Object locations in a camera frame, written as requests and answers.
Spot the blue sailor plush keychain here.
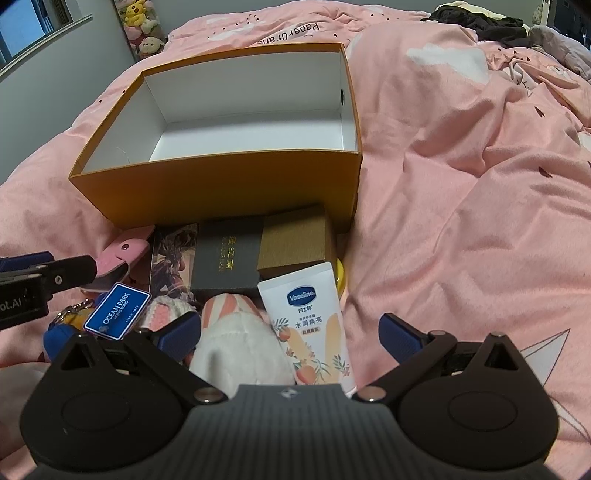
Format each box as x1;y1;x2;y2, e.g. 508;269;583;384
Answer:
42;299;94;362

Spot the grey purple blanket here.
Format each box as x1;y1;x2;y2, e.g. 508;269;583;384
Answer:
529;25;591;82

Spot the anime art card box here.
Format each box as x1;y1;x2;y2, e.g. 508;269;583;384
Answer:
149;224;197;306

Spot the pink wallet case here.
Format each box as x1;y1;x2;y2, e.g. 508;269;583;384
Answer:
80;225;154;294

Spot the white Vaseline cream tube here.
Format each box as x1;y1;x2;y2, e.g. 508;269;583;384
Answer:
257;262;356;396

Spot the crocheted white pink bunny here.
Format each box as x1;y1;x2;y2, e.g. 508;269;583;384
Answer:
135;296;197;331

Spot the dark grey gift box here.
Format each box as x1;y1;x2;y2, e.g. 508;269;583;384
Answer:
190;216;263;303

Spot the window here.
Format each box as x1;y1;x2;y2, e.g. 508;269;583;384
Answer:
1;0;93;77

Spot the gold brown small box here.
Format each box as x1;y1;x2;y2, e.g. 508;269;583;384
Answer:
257;205;338;280

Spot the orange cardboard box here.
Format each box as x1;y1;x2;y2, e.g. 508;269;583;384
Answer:
69;43;363;231

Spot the white black plush toy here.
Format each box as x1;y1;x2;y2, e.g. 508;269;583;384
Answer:
189;293;296;398

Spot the pink bed quilt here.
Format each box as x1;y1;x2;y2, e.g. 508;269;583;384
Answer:
0;0;591;480

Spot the plush toys hanging stack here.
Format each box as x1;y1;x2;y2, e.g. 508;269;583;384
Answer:
113;0;166;60

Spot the blue Ocean Park tag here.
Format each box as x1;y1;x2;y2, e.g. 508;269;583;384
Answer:
83;283;151;341

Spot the yellow round plush toy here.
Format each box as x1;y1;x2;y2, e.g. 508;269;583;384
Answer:
337;259;346;297

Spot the dark clothes pile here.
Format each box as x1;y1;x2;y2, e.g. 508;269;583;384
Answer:
429;5;531;47

